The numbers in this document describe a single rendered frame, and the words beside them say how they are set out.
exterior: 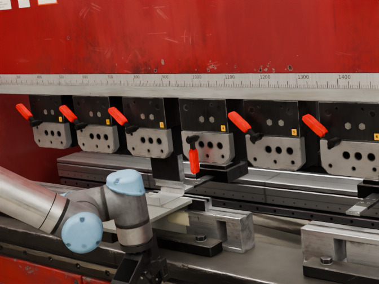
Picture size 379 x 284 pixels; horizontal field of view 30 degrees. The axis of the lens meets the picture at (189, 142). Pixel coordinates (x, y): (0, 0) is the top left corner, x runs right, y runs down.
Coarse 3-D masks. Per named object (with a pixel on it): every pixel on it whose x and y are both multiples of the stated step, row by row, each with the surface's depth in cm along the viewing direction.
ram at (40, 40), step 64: (64, 0) 199; (128, 0) 184; (192, 0) 171; (256, 0) 160; (320, 0) 150; (0, 64) 224; (64, 64) 205; (128, 64) 189; (192, 64) 176; (256, 64) 164; (320, 64) 154
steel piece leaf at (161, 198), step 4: (160, 192) 198; (164, 192) 198; (152, 196) 195; (156, 196) 195; (160, 196) 194; (164, 196) 194; (168, 196) 194; (172, 196) 193; (176, 196) 193; (180, 196) 193; (148, 200) 188; (152, 200) 187; (156, 200) 186; (160, 200) 191; (164, 200) 191; (168, 200) 190; (172, 200) 190; (148, 204) 189; (152, 204) 188; (156, 204) 187; (160, 204) 187; (164, 204) 188
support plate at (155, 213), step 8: (176, 200) 190; (184, 200) 189; (152, 208) 185; (160, 208) 184; (168, 208) 184; (176, 208) 184; (152, 216) 179; (160, 216) 180; (104, 224) 176; (112, 224) 176; (112, 232) 173
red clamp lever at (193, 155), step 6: (186, 138) 177; (192, 138) 176; (198, 138) 179; (192, 144) 177; (192, 150) 177; (192, 156) 177; (198, 156) 178; (192, 162) 178; (198, 162) 179; (192, 168) 178; (198, 168) 179
